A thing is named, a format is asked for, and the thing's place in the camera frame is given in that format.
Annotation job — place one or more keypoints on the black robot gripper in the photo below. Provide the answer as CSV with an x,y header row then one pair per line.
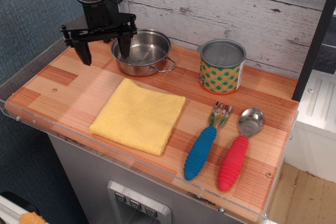
x,y
101,19

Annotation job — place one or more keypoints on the stainless steel pot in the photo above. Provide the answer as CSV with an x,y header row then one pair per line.
x,y
149,54

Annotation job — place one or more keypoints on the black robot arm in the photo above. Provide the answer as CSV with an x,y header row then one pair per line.
x,y
101,20

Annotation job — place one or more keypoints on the yellow dish towel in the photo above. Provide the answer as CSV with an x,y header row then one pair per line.
x,y
138,118

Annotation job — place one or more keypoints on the patterned tin can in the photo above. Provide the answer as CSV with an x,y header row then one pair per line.
x,y
221,65

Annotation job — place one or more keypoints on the grey toy fridge cabinet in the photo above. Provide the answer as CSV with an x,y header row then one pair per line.
x,y
90,165

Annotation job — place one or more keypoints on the silver dispenser button panel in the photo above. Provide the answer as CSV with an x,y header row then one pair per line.
x,y
130,206

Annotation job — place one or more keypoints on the orange sponge object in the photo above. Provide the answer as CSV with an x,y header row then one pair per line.
x,y
31,218

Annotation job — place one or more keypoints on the white toy sink unit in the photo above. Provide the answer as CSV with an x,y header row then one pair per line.
x,y
311,144

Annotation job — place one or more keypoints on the clear acrylic guard rail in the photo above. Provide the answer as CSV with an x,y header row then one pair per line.
x,y
57,94

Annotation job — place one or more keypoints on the blue handled fork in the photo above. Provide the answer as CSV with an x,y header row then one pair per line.
x,y
200,150

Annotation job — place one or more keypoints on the red handled spoon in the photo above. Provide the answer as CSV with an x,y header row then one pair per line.
x,y
249,123

